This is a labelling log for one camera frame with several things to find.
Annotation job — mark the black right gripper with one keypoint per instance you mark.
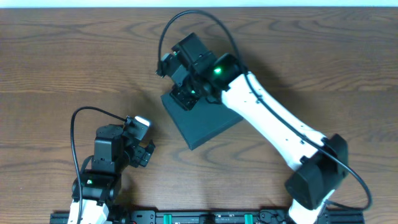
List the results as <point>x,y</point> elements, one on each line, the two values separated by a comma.
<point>180,94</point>

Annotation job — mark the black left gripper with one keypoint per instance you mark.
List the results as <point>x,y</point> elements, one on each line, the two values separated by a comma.
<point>142,154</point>

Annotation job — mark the dark green box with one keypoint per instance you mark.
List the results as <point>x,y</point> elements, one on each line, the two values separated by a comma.
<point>202,123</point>

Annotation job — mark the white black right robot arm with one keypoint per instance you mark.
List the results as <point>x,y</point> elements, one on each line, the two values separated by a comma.
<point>317,161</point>

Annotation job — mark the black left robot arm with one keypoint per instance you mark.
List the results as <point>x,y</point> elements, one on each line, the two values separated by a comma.
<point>116,147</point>

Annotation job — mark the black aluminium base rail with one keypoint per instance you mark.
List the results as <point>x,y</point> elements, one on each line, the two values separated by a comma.
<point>261,217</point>

